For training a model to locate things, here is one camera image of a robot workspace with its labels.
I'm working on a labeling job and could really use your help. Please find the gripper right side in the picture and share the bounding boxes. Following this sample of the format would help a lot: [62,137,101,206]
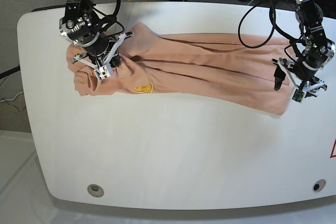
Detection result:
[83,36,121,67]

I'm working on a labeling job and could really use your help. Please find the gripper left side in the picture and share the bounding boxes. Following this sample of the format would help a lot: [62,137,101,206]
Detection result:
[274,60,320,91]

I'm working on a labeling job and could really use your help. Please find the peach pink T-shirt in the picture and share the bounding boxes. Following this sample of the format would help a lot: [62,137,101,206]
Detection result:
[68,23,292,115]

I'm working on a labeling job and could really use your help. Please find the red warning triangle sticker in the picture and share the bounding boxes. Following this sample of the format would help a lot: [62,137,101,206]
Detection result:
[330,139,336,158]

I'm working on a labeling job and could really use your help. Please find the black looping arm cable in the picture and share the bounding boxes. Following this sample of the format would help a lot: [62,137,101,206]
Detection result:
[237,0,302,49]

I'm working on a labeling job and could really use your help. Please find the white floor cable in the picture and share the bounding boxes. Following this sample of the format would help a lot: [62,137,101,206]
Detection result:
[0,91,24,104]

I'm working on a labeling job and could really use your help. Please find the right table cable grommet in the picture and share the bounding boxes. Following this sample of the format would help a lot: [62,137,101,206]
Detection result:
[312,179,326,192]

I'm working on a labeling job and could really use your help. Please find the table cable grommet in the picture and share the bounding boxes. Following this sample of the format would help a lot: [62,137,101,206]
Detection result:
[87,184,104,198]
[312,179,326,192]

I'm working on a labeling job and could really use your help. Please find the left table cable grommet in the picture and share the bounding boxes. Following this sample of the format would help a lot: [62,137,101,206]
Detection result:
[87,184,104,198]

